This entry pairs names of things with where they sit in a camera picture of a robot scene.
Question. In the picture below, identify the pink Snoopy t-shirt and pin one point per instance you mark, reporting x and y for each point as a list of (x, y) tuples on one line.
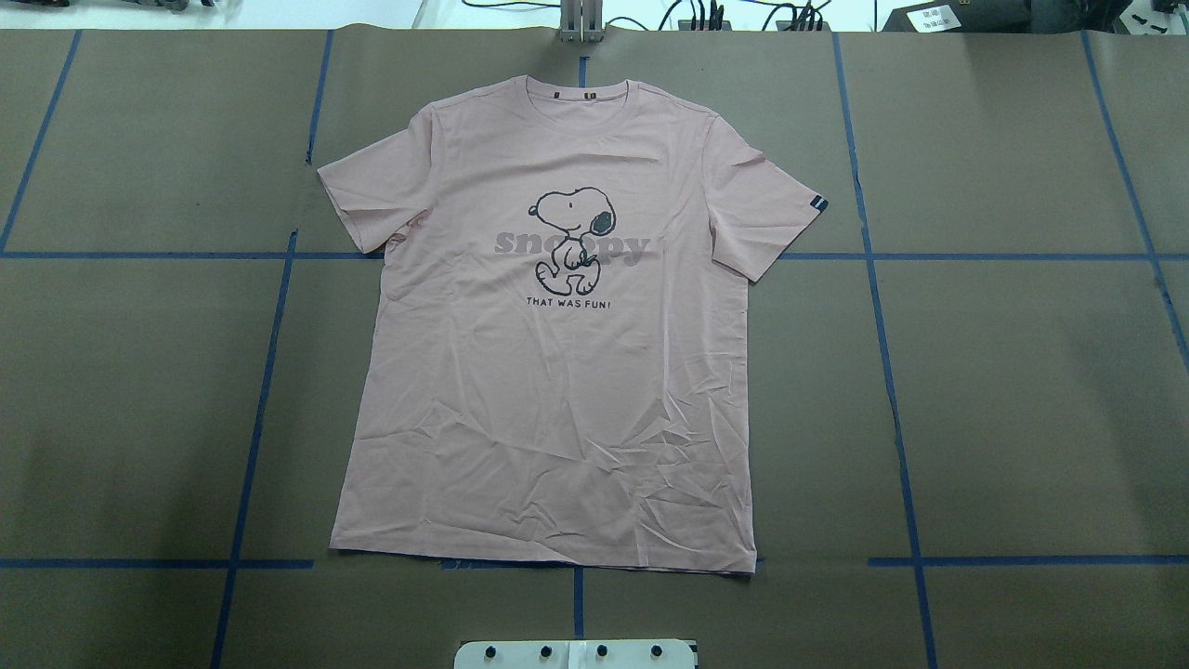
[(559, 362)]

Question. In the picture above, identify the aluminium frame post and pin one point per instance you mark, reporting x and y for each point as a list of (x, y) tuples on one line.
[(581, 21)]

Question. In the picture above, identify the black box with label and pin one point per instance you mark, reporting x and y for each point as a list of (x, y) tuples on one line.
[(960, 17)]

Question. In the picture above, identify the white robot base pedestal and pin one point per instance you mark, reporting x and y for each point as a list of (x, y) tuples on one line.
[(579, 653)]

